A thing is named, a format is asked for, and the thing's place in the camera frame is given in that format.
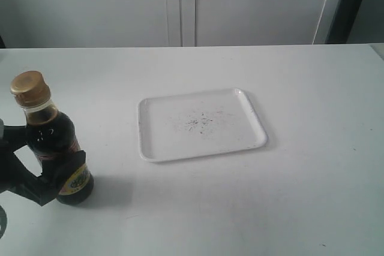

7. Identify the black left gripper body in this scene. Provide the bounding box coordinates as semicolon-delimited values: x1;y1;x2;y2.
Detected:
1;140;40;199

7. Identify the dark soy sauce bottle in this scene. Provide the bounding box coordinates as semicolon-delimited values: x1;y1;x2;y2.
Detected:
10;71;94;205

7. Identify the white plastic tray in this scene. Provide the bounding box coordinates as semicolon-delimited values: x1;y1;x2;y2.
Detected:
137;88;268;162

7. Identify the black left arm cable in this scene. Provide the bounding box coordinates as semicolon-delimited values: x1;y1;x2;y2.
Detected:
0;204;8;236

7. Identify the dark vertical post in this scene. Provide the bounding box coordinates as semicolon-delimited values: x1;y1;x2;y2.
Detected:
325;0;362;44

